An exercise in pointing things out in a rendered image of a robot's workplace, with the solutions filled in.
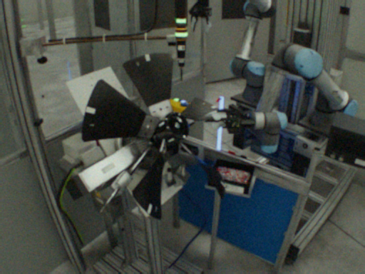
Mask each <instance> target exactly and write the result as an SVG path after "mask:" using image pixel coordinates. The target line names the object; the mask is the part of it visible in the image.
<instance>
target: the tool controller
mask: <svg viewBox="0 0 365 274"><path fill-rule="evenodd" d="M324 155H325V156H326V157H329V158H333V159H335V160H337V161H342V162H345V163H348V164H351V165H353V166H356V167H358V168H363V169H364V170H365V120H364V119H362V118H358V117H356V116H350V115H347V114H344V113H340V112H337V111H336V112H335V116H334V119H333V121H332V123H331V128H330V132H329V137H328V139H327V145H326V148H325V151H324Z"/></svg>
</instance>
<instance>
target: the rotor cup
mask: <svg viewBox="0 0 365 274"><path fill-rule="evenodd" d="M163 122H164V124H163V125H161V126H160V127H159V125H160V124H161V123H163ZM176 123H178V124H179V125H180V127H179V128H176V127H175V124H176ZM189 132H190V128H189V124H188V122H187V120H186V118H185V117H184V116H183V115H182V114H181V113H178V112H176V111H172V112H170V113H167V114H166V115H164V116H163V117H162V118H160V119H159V121H158V124H157V126H156V127H155V130H154V132H153V134H152V136H151V137H150V138H146V141H147V142H148V144H149V146H150V147H151V148H152V149H153V150H155V151H157V152H158V150H159V149H160V145H161V142H162V139H165V147H166V152H168V151H170V150H171V149H173V147H174V146H175V144H176V143H179V142H181V141H183V140H184V139H186V138H187V136H188V134H189ZM171 139H174V140H173V141H171V142H169V140H171Z"/></svg>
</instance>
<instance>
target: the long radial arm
mask: <svg viewBox="0 0 365 274"><path fill-rule="evenodd" d="M142 156H143V154H142V153H141V151H140V150H139V147H138V146H137V144H136V143H135V141H134V142H132V143H131V144H129V145H127V146H126V147H124V148H121V149H119V150H118V151H116V152H115V153H113V154H111V155H109V156H108V157H107V158H105V159H103V160H102V161H100V162H98V163H96V164H94V165H92V166H91V167H90V168H88V169H86V170H85V171H82V172H80V173H79V176H80V177H81V179H82V181H83V183H84V184H85V186H86V187H87V189H88V190H89V192H91V191H92V190H94V189H95V188H97V187H98V186H99V185H101V184H102V183H105V182H106V181H107V180H109V179H110V178H112V177H113V176H114V175H117V174H119V173H120V172H121V171H122V170H123V169H126V168H127V167H128V166H130V165H132V164H133V163H135V162H136V161H137V160H138V159H139V158H140V157H142Z"/></svg>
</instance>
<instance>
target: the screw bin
mask: <svg viewBox="0 0 365 274"><path fill-rule="evenodd" d="M218 166H222V167H226V168H231V169H235V170H239V171H244V172H250V173H251V175H252V176H251V178H250V181H249V183H248V184H246V183H240V182H237V181H229V180H225V179H223V181H224V183H225V190H227V191H232V192H235V193H243V194H245V195H248V194H249V191H250V186H251V185H252V180H253V176H254V171H255V168H256V166H250V165H247V164H243V163H237V162H234V161H228V160H224V159H221V158H216V160H215V162H214V163H213V165H212V167H213V168H215V169H216V170H217V167H218ZM207 177H208V183H207V186H210V187H213V188H214V187H215V186H214V184H213V183H212V181H211V180H210V178H209V176H207Z"/></svg>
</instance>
